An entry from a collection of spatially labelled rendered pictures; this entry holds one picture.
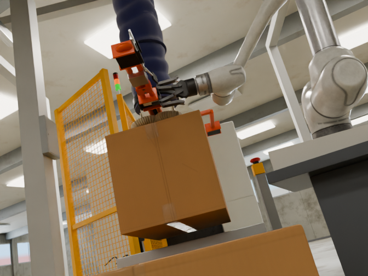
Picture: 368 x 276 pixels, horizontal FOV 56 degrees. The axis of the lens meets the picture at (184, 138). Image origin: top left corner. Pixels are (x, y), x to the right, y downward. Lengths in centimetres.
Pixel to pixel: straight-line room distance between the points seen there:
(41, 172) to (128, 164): 138
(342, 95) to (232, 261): 93
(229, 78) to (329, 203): 61
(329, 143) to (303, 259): 92
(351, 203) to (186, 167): 59
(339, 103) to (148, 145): 71
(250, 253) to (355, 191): 98
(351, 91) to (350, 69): 7
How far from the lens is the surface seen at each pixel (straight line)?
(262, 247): 39
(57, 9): 407
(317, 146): 129
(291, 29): 638
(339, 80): 123
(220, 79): 144
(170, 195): 130
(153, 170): 134
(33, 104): 289
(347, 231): 134
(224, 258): 39
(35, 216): 263
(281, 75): 515
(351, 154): 123
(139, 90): 138
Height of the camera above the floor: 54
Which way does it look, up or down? 19 degrees up
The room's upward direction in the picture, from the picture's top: 14 degrees counter-clockwise
